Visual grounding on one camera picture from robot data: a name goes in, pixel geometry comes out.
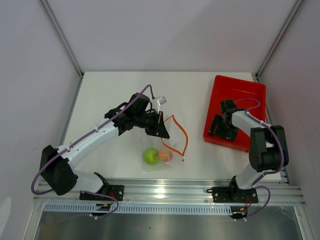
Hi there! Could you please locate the peach fruit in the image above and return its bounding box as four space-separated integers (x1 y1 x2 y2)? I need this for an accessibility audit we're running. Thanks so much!
157 148 173 163

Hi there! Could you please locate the white slotted cable duct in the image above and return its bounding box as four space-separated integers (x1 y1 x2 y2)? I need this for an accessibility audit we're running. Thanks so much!
43 202 232 216

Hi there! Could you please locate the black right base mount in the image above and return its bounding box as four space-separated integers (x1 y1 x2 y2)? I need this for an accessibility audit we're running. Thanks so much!
206 186 259 204

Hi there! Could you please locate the red plastic tray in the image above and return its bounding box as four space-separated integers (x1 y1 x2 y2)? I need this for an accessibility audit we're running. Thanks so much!
203 75 266 153

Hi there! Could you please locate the aluminium mounting rail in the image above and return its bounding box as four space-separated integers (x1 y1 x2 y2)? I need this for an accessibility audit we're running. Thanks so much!
33 177 306 206

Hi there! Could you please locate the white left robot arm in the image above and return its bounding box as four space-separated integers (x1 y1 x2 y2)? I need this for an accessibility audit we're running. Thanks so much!
40 93 170 200

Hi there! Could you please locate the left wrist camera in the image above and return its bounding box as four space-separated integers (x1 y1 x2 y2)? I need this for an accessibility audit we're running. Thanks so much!
151 96 167 113

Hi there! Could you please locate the clear zip top bag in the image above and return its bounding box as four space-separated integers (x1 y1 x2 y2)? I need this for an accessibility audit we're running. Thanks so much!
137 114 189 172

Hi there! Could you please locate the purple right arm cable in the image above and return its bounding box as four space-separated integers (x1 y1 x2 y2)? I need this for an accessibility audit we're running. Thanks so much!
233 98 287 187

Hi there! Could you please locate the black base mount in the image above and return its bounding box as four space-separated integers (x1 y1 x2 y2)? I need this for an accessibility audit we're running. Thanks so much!
79 185 125 201
206 186 259 204

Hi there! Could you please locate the green apple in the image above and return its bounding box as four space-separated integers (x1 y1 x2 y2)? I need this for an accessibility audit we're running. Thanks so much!
142 147 159 165

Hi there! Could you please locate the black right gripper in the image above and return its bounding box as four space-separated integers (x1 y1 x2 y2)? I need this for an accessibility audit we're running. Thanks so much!
208 114 239 144

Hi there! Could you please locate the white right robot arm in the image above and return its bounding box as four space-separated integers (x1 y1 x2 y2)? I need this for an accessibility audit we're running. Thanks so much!
207 99 289 203

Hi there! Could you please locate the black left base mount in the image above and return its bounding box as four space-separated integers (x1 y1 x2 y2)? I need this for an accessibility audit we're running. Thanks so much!
79 185 125 201

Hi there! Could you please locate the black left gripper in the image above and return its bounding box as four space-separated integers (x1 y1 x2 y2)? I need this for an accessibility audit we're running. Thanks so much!
134 110 170 139

